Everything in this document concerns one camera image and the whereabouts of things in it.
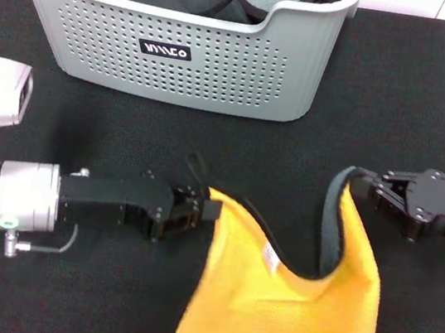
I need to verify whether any grey cable with ribbed plug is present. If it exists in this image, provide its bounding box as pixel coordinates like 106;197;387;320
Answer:
1;212;80;269

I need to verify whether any yellow towel with black trim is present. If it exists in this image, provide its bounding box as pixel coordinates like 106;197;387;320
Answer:
161;141;429;333

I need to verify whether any black tablecloth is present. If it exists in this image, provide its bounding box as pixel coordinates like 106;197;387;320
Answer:
0;0;445;333

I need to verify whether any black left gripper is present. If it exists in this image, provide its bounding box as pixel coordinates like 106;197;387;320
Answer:
52;157;228;253

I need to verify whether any grey perforated storage basket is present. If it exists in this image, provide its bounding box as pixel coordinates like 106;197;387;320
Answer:
0;0;362;133

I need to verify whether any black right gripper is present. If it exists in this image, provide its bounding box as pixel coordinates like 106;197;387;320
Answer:
346;157;445;247

